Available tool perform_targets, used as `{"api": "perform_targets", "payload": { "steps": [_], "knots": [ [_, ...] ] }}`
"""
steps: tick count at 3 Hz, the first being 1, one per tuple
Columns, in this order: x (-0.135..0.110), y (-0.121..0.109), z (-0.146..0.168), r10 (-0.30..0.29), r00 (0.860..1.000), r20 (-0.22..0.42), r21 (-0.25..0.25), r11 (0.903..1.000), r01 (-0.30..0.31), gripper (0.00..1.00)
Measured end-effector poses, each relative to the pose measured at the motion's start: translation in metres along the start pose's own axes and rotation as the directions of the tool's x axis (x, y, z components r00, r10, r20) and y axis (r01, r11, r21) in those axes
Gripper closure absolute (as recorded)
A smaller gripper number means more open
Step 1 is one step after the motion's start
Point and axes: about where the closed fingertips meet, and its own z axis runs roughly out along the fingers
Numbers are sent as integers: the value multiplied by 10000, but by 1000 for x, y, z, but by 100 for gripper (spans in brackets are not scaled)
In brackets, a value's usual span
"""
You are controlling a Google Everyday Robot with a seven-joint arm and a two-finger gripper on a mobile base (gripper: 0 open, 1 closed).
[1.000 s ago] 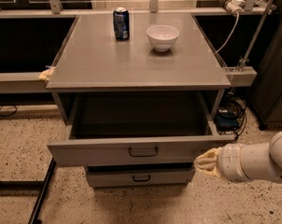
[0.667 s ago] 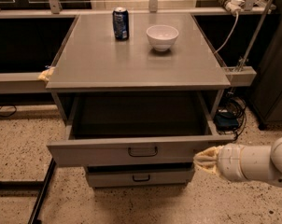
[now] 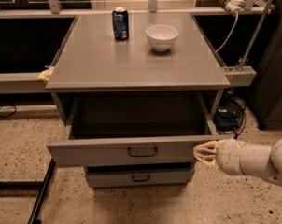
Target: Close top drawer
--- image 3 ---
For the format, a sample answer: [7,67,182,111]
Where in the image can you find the black cable left floor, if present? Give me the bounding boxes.
[0,105,18,118]

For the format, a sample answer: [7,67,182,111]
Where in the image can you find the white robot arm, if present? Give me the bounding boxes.
[193,139,282,187]

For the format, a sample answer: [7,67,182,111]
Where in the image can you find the black floor frame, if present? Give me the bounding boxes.
[0,160,56,224]

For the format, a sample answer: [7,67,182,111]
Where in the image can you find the grey cabinet desk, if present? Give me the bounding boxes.
[45,12,232,189]

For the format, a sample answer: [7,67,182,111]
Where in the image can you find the grey lower drawer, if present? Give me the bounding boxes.
[85,162,194,188]

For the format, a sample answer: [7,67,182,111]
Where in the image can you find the grey side rail left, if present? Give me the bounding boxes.
[0,73,47,94]

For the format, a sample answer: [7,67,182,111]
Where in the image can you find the dark blue box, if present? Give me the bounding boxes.
[214,112,239,131]

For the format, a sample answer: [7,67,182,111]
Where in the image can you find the white ceramic bowl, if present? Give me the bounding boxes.
[146,25,178,51]

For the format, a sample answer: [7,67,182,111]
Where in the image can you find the white power strip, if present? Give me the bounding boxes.
[217,0,244,14]

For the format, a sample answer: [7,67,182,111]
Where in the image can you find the grey side rail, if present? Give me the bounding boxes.
[0,73,47,94]
[222,66,256,87]

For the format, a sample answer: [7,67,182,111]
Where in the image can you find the yellow foam pad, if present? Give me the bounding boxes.
[37,67,54,82]

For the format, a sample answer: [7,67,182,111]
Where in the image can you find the white power cable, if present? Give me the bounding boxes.
[213,11,241,55]

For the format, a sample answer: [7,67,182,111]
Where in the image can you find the grey side rail right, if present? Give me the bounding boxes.
[222,66,256,87]

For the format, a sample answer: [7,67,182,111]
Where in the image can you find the grey top drawer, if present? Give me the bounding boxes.
[48,91,221,167]

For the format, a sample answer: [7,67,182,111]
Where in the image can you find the blue soda can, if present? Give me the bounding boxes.
[112,7,129,40]

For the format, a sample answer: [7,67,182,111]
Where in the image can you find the black cables on floor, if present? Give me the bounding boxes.
[216,95,247,140]

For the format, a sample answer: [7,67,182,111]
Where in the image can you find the grey drawer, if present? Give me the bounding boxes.
[48,91,221,167]
[85,162,194,188]

